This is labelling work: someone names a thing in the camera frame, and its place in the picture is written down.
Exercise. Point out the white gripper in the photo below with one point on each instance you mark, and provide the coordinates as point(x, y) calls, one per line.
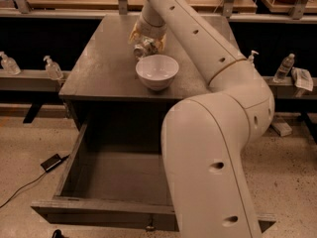
point(151, 31)

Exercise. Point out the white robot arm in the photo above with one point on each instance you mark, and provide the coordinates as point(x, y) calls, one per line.
point(202, 136)

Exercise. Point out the open grey top drawer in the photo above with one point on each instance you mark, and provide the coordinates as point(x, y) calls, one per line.
point(110, 182)

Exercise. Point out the white bowl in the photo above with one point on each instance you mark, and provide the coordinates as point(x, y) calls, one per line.
point(157, 72)

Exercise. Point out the grey cabinet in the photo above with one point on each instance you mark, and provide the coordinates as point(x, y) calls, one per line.
point(104, 91)

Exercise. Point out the sanitizer bottle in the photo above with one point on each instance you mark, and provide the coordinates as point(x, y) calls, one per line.
point(53, 69)
point(251, 57)
point(9, 64)

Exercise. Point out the right sanitizer bottle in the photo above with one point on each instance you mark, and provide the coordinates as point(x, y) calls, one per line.
point(251, 57)

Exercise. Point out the clear water bottle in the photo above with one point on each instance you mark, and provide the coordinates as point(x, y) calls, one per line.
point(284, 68)

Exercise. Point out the far left sanitizer bottle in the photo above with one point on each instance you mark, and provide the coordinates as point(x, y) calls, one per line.
point(9, 64)

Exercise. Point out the black power adapter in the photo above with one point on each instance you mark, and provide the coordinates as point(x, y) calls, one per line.
point(51, 163)

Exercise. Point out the crumpled white packet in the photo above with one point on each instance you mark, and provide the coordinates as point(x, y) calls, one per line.
point(302, 78)

